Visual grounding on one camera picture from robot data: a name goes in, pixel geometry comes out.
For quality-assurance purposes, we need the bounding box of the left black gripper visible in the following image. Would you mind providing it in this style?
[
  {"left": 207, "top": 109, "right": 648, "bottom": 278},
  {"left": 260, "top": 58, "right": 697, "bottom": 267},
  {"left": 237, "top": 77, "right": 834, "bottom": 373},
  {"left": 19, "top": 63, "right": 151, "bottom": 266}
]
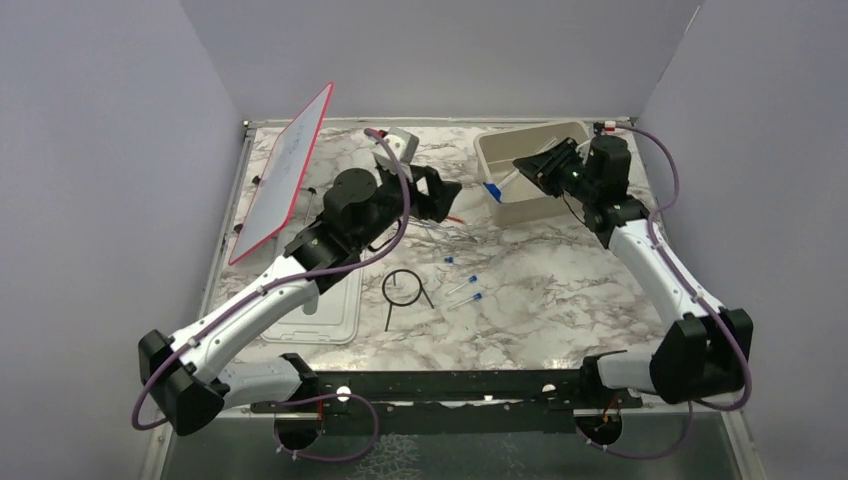
[{"left": 354, "top": 163, "right": 462, "bottom": 251}]

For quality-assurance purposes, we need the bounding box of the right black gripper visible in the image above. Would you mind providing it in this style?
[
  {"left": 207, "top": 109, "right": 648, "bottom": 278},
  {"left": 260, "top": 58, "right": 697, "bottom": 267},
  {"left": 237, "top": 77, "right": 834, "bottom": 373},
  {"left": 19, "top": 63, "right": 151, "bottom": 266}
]
[{"left": 516, "top": 137, "right": 599, "bottom": 204}]

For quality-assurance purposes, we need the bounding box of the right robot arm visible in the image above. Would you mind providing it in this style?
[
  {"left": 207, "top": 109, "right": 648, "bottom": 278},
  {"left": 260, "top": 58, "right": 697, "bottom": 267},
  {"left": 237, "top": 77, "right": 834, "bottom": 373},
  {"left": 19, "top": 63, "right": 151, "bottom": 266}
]
[{"left": 513, "top": 136, "right": 753, "bottom": 409}]

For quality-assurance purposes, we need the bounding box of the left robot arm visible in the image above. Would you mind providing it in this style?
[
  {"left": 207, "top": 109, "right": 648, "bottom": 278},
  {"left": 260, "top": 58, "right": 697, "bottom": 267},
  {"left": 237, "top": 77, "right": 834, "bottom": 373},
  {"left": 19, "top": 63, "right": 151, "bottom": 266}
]
[{"left": 131, "top": 166, "right": 462, "bottom": 436}]

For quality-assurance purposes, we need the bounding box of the beige plastic bin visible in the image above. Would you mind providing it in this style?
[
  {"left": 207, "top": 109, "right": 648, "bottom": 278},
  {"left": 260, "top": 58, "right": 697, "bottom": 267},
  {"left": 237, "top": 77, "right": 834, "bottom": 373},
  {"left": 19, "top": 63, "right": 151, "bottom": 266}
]
[{"left": 474, "top": 121, "right": 631, "bottom": 233}]

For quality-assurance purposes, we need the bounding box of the white bin lid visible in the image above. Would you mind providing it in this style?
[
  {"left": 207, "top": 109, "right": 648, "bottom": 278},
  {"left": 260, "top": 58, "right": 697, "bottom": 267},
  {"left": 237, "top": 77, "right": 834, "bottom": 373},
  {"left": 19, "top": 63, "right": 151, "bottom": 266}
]
[{"left": 260, "top": 270, "right": 363, "bottom": 345}]

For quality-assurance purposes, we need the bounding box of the red framed whiteboard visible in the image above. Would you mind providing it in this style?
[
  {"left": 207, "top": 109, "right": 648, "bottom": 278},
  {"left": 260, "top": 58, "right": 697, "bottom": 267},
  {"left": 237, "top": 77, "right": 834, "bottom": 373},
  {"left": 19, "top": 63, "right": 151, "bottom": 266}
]
[{"left": 227, "top": 82, "right": 335, "bottom": 266}]

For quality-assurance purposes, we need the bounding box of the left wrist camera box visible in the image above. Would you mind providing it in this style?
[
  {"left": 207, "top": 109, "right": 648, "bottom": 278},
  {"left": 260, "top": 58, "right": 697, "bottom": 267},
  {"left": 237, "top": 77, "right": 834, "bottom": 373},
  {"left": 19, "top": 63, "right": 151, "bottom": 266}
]
[{"left": 372, "top": 127, "right": 420, "bottom": 179}]

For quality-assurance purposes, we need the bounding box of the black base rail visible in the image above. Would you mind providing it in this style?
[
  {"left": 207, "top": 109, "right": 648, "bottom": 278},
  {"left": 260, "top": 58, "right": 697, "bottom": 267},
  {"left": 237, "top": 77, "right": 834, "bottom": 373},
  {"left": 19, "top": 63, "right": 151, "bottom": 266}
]
[{"left": 250, "top": 369, "right": 643, "bottom": 435}]

